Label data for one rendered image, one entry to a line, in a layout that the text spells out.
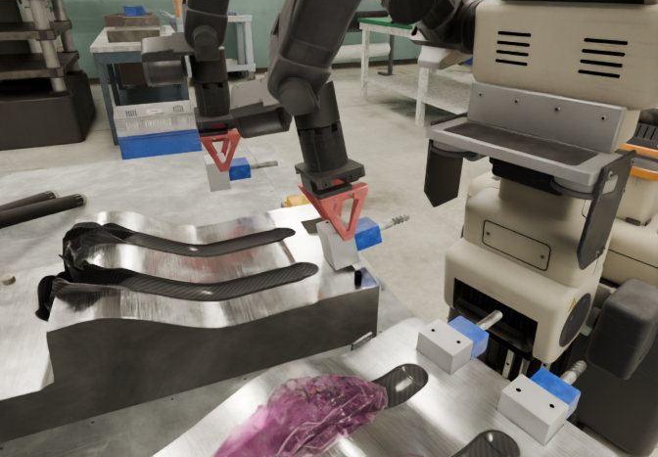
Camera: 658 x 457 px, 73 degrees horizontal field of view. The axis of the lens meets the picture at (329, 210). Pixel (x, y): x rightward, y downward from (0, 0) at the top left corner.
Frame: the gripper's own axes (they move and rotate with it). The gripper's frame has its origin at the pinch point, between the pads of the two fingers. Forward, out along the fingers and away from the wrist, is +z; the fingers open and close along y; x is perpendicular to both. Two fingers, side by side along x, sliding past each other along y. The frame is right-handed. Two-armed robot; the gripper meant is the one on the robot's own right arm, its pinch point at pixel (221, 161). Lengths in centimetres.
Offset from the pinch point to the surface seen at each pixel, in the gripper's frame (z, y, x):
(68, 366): 6.3, 36.7, -21.7
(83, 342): 3.8, 36.7, -19.6
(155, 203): 14.9, -19.6, -14.0
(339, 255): 3.7, 31.1, 10.8
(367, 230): 1.2, 30.3, 15.3
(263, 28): 36, -615, 139
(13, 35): 6, -348, -112
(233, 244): 6.9, 17.6, -1.5
